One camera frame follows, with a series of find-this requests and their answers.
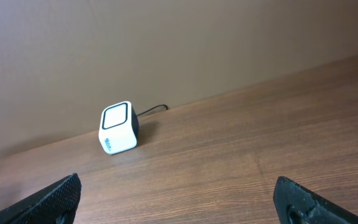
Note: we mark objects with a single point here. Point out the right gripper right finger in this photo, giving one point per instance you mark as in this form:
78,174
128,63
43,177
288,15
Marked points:
296,204

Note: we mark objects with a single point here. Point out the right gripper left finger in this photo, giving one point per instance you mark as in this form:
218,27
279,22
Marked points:
55,204

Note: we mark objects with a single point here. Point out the white barcode scanner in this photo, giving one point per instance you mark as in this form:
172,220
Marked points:
119,128

